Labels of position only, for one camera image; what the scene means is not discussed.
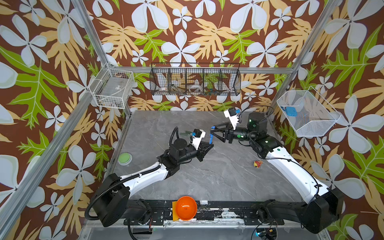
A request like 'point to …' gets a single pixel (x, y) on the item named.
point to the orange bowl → (186, 208)
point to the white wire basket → (112, 87)
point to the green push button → (125, 158)
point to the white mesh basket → (315, 116)
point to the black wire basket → (192, 79)
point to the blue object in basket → (291, 111)
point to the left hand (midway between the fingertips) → (211, 142)
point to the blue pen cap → (213, 127)
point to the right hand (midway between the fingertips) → (213, 130)
